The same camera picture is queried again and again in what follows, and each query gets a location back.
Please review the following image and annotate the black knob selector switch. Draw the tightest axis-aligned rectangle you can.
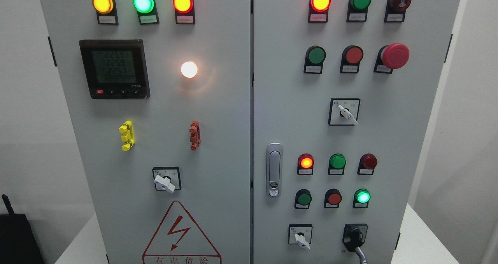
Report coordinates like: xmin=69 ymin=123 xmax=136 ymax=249
xmin=342 ymin=224 xmax=368 ymax=253

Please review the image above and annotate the grey electrical control cabinet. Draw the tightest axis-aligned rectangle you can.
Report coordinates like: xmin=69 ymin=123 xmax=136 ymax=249
xmin=40 ymin=0 xmax=459 ymax=264

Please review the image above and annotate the red terminal connector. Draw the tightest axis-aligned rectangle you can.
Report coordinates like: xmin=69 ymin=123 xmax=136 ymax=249
xmin=189 ymin=120 xmax=201 ymax=151

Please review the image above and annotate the red lit light lower left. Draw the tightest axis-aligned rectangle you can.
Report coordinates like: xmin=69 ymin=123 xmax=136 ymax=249
xmin=297 ymin=154 xmax=314 ymax=176

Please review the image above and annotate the white lit indicator lamp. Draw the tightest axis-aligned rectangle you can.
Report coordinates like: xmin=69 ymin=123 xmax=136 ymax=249
xmin=180 ymin=61 xmax=198 ymax=79

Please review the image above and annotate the green push button lower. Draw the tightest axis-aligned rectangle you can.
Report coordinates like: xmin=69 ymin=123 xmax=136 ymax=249
xmin=294 ymin=189 xmax=312 ymax=209

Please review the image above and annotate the green push button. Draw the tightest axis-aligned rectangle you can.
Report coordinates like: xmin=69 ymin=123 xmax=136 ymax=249
xmin=303 ymin=45 xmax=326 ymax=74
xmin=294 ymin=189 xmax=312 ymax=209

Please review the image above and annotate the green push button upper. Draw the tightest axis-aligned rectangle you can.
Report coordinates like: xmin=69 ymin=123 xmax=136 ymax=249
xmin=303 ymin=45 xmax=326 ymax=74

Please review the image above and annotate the green indicator light lower middle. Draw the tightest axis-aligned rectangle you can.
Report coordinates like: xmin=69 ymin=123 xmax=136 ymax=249
xmin=328 ymin=154 xmax=347 ymax=175

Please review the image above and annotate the red push button lower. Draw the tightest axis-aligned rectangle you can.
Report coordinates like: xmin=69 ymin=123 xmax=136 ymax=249
xmin=323 ymin=189 xmax=342 ymax=209

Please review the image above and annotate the red push button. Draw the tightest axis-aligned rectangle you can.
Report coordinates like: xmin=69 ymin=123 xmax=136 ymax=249
xmin=340 ymin=45 xmax=363 ymax=74
xmin=323 ymin=189 xmax=342 ymax=209

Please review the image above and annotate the yellow terminal connector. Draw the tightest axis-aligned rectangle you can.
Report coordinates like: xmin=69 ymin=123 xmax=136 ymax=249
xmin=119 ymin=120 xmax=135 ymax=151

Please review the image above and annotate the red push button upper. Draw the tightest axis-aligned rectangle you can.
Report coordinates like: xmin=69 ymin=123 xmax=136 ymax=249
xmin=340 ymin=45 xmax=363 ymax=74

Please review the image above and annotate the red indicator light lower right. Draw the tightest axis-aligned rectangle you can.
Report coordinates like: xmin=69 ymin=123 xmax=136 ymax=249
xmin=357 ymin=154 xmax=378 ymax=176

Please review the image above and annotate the green indicator light bottom right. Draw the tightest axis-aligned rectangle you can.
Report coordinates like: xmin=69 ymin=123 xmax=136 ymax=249
xmin=352 ymin=188 xmax=371 ymax=208

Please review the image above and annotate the red lit indicator light left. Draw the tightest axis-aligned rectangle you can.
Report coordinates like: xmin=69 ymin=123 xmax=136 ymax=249
xmin=173 ymin=0 xmax=195 ymax=24

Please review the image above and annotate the red high voltage warning sign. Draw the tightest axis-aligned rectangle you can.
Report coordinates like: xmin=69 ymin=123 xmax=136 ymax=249
xmin=142 ymin=201 xmax=223 ymax=264

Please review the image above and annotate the red lit light top right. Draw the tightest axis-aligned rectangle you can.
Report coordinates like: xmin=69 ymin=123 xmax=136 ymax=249
xmin=308 ymin=0 xmax=331 ymax=23

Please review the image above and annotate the black digital power meter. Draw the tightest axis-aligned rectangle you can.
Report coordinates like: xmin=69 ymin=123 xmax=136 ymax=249
xmin=79 ymin=39 xmax=151 ymax=99

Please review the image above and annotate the red emergency stop button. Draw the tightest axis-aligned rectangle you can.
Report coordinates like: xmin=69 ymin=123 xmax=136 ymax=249
xmin=373 ymin=42 xmax=410 ymax=74

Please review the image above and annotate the green lit indicator light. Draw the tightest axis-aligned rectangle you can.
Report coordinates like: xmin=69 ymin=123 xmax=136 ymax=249
xmin=133 ymin=0 xmax=160 ymax=25

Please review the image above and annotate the green indicator light top right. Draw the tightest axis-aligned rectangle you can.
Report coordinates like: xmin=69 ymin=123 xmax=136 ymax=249
xmin=346 ymin=0 xmax=372 ymax=23

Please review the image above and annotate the yellow indicator light top left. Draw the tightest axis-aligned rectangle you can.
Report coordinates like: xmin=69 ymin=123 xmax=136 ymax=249
xmin=92 ymin=0 xmax=119 ymax=25

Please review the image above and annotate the dark red buzzer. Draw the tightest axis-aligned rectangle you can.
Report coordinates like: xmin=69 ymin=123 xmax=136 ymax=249
xmin=384 ymin=0 xmax=412 ymax=23

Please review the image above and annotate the black device with antenna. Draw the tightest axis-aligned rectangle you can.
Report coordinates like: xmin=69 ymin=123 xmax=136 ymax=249
xmin=0 ymin=194 xmax=45 ymax=264

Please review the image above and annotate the silver door latch handle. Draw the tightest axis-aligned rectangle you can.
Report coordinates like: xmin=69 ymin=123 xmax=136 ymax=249
xmin=266 ymin=142 xmax=283 ymax=198

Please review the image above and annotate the white selector switch upper right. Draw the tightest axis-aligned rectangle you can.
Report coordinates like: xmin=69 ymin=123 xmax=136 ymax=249
xmin=328 ymin=98 xmax=361 ymax=126

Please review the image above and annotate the white selector switch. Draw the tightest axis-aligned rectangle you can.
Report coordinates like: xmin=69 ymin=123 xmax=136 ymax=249
xmin=288 ymin=224 xmax=313 ymax=250
xmin=328 ymin=98 xmax=361 ymax=126

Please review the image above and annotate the white selector switch left door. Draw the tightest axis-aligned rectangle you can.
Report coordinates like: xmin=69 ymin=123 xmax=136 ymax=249
xmin=152 ymin=166 xmax=182 ymax=194

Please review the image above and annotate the white selector switch bottom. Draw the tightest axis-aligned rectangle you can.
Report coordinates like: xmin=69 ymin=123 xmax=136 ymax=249
xmin=288 ymin=224 xmax=313 ymax=250

